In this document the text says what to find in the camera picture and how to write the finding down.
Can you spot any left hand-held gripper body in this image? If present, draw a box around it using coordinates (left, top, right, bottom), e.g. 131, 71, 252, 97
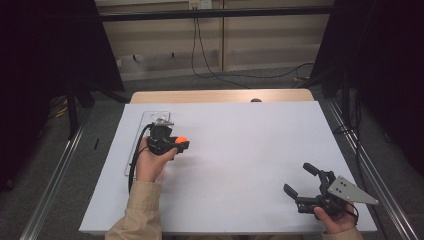
145, 117, 181, 158

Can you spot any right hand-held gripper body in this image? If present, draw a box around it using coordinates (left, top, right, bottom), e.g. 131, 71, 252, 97
295, 169, 380, 219

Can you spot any clear plastic container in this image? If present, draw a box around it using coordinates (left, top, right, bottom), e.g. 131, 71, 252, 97
123, 110, 173, 177

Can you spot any person's left hand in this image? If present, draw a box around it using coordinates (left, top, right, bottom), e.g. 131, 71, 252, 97
134, 135, 179, 184

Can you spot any person's right hand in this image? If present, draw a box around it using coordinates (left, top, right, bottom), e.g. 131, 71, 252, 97
313, 203, 358, 235

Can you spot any wooden table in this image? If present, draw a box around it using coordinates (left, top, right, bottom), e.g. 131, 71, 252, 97
129, 88, 316, 104

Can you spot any black stand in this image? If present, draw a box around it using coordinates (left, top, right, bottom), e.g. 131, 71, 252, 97
333, 69, 361, 134
64, 79, 98, 141

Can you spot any black horizontal bar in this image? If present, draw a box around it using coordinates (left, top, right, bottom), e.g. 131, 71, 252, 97
98, 5, 334, 23

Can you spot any black curtain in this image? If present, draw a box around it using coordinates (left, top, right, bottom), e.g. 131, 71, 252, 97
309, 0, 424, 174
0, 0, 126, 191

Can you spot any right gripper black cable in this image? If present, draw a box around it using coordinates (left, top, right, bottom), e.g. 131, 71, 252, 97
346, 201, 360, 224

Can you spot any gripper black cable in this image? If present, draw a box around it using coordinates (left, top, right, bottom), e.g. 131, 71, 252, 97
128, 123, 155, 194
346, 201, 360, 224

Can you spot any aluminium rail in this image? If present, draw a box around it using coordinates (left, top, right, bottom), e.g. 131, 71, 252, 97
19, 109, 91, 240
326, 99, 418, 240

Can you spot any black floor cable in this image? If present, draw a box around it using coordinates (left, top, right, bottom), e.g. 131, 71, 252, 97
333, 89, 368, 188

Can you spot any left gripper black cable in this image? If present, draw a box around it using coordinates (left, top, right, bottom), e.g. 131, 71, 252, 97
128, 123, 155, 194

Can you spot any black power cable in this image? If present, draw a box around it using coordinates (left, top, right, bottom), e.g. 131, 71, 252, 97
195, 18, 315, 80
190, 18, 251, 90

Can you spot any white wall socket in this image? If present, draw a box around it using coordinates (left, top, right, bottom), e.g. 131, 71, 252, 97
188, 0, 214, 10

